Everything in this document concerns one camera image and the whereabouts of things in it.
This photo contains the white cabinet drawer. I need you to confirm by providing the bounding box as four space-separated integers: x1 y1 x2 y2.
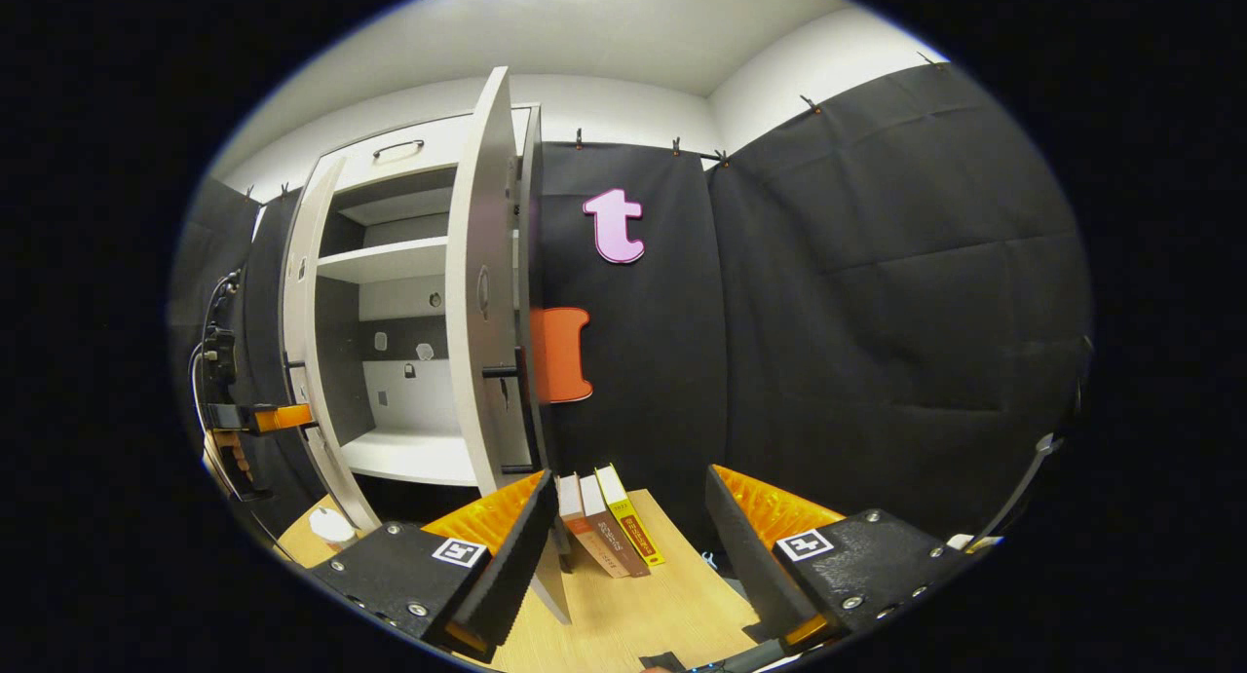
317 108 532 195

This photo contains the white lidded paper cup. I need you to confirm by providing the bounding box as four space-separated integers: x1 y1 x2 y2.
309 507 359 549

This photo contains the black backdrop cloth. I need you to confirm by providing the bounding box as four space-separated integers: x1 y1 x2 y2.
168 61 1092 557

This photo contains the grey strap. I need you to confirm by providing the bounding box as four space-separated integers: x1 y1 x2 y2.
974 432 1065 552

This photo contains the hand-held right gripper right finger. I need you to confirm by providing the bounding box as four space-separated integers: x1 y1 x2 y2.
705 464 975 654

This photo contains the white door with cherry sticker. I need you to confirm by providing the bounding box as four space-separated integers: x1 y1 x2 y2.
445 66 573 625

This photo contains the brown book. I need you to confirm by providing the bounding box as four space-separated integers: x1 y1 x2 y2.
579 473 651 579

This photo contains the white double-door shoe cabinet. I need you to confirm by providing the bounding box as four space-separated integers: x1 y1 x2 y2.
280 103 547 533

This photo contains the black cable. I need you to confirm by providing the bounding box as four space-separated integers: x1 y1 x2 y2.
188 269 245 440

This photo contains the white door with camera sticker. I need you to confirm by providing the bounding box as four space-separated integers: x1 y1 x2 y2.
281 157 381 533

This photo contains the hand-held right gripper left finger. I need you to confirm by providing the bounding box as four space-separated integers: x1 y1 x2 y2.
307 468 556 662

